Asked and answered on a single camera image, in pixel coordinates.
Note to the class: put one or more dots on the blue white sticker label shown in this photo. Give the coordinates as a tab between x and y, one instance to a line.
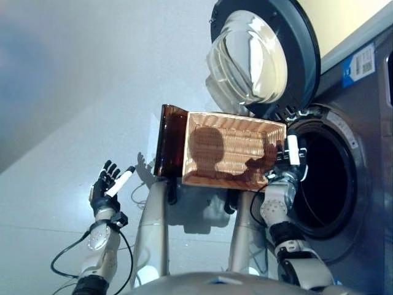
357	66

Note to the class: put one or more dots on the grey robot torso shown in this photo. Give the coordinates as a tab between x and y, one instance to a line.
215	285

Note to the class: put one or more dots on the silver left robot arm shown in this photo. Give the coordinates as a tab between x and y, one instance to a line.
99	249

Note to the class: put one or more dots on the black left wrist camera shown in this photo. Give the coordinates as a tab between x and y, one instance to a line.
120	219

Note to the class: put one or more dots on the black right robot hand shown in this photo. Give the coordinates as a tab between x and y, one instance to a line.
294	153

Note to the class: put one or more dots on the white counter cabinet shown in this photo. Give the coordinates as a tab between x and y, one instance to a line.
344	21

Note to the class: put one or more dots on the dark grey washing machine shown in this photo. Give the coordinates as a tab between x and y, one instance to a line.
368	138

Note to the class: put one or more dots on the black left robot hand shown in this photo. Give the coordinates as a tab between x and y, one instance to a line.
102	192

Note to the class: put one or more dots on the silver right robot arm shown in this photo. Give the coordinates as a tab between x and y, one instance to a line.
285	224

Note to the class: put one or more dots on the round washing machine door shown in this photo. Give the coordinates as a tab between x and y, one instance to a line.
301	40

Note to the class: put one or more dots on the silver right robot leg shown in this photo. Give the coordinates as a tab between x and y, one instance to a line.
244	233

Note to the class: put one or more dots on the dark brown glossy stool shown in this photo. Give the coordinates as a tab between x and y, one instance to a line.
170	141

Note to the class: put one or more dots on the light wicker laundry basket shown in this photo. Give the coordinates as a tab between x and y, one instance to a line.
227	147

